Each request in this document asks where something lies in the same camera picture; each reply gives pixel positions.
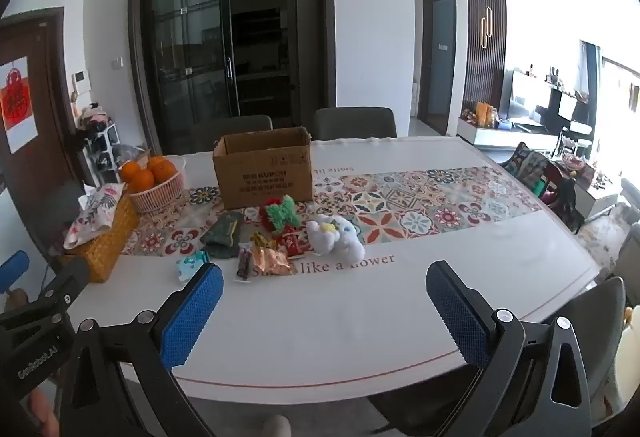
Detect brown entry door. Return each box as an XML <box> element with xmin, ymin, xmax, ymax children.
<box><xmin>0</xmin><ymin>7</ymin><xmax>83</xmax><ymax>198</ymax></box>

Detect dark interior door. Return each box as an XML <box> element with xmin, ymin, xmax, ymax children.
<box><xmin>417</xmin><ymin>0</ymin><xmax>459</xmax><ymax>136</ymax></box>

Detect yellow woven tissue box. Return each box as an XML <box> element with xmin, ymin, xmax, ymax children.
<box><xmin>60</xmin><ymin>198</ymin><xmax>140</xmax><ymax>283</ymax></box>

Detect brown cardboard box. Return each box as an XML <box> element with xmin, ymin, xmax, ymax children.
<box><xmin>212</xmin><ymin>126</ymin><xmax>314</xmax><ymax>210</ymax></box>

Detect dark glass sliding doors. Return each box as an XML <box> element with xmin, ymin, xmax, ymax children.
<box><xmin>127</xmin><ymin>0</ymin><xmax>336</xmax><ymax>156</ymax></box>

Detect green and red plush bow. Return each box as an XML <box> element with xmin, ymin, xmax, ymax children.
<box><xmin>258</xmin><ymin>195</ymin><xmax>309</xmax><ymax>234</ymax></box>

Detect pink plastic fruit basket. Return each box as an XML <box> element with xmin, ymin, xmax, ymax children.
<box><xmin>127</xmin><ymin>155</ymin><xmax>187</xmax><ymax>214</ymax></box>

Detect orange bag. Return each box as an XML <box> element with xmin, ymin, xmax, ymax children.
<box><xmin>474</xmin><ymin>101</ymin><xmax>496</xmax><ymax>128</ymax></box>

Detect teal candy wrapper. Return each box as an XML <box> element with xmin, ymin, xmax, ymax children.
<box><xmin>175</xmin><ymin>251</ymin><xmax>211</xmax><ymax>281</ymax></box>

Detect dark slatted wall panel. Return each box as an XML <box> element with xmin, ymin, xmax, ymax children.
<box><xmin>459</xmin><ymin>0</ymin><xmax>509</xmax><ymax>138</ymax></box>

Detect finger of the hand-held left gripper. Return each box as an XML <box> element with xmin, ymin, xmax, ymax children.
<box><xmin>0</xmin><ymin>250</ymin><xmax>30</xmax><ymax>296</ymax></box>
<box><xmin>31</xmin><ymin>256</ymin><xmax>91</xmax><ymax>314</ymax></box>

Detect flat screen television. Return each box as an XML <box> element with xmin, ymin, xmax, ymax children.
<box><xmin>505</xmin><ymin>69</ymin><xmax>597</xmax><ymax>134</ymax></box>

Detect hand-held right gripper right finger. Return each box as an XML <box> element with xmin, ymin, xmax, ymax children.
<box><xmin>426</xmin><ymin>260</ymin><xmax>594</xmax><ymax>437</ymax></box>

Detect white patterned tablecloth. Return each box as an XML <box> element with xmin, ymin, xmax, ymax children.
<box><xmin>65</xmin><ymin>135</ymin><xmax>601</xmax><ymax>391</ymax></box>

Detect red snack packet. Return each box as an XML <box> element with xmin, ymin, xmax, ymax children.
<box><xmin>279</xmin><ymin>232</ymin><xmax>306</xmax><ymax>258</ymax></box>

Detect white plush dog toy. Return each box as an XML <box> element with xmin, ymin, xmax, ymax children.
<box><xmin>305</xmin><ymin>214</ymin><xmax>366</xmax><ymax>263</ymax></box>

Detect red paper door poster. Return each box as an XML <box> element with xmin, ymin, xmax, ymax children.
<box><xmin>0</xmin><ymin>56</ymin><xmax>40</xmax><ymax>154</ymax></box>

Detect orange foil snack packet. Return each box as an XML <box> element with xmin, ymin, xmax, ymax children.
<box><xmin>249</xmin><ymin>244</ymin><xmax>296</xmax><ymax>277</ymax></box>

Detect grey dining chair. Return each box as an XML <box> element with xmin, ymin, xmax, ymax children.
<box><xmin>29</xmin><ymin>179</ymin><xmax>87</xmax><ymax>264</ymax></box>
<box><xmin>192</xmin><ymin>115</ymin><xmax>274</xmax><ymax>153</ymax></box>
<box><xmin>313</xmin><ymin>107</ymin><xmax>399</xmax><ymax>140</ymax></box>
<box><xmin>367</xmin><ymin>275</ymin><xmax>629</xmax><ymax>437</ymax></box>

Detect dark green fabric pouch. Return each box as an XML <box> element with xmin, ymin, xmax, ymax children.
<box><xmin>200</xmin><ymin>211</ymin><xmax>246</xmax><ymax>260</ymax></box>

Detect person's left hand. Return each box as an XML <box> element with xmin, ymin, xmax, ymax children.
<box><xmin>26</xmin><ymin>389</ymin><xmax>60</xmax><ymax>437</ymax></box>

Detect white tv cabinet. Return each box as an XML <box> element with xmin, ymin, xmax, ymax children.
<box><xmin>457</xmin><ymin>121</ymin><xmax>562</xmax><ymax>154</ymax></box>

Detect white shoe rack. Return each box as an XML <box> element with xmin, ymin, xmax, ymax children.
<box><xmin>75</xmin><ymin>104</ymin><xmax>124</xmax><ymax>184</ymax></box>

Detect floral cloth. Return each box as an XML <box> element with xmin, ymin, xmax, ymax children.
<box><xmin>63</xmin><ymin>183</ymin><xmax>126</xmax><ymax>249</ymax></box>

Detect dark snack bar packet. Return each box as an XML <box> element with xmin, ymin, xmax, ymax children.
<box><xmin>234</xmin><ymin>242</ymin><xmax>256</xmax><ymax>282</ymax></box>

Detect gold wall lamp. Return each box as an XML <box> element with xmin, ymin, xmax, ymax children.
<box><xmin>479</xmin><ymin>6</ymin><xmax>494</xmax><ymax>51</ymax></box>

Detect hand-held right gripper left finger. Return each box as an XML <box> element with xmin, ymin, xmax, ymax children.
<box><xmin>59</xmin><ymin>263</ymin><xmax>224</xmax><ymax>437</ymax></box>

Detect colourful patterned cushion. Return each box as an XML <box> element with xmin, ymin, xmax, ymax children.
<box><xmin>501</xmin><ymin>141</ymin><xmax>551</xmax><ymax>188</ymax></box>

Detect blue curtain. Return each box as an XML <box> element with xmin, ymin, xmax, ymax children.
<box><xmin>579</xmin><ymin>39</ymin><xmax>602</xmax><ymax>94</ymax></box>

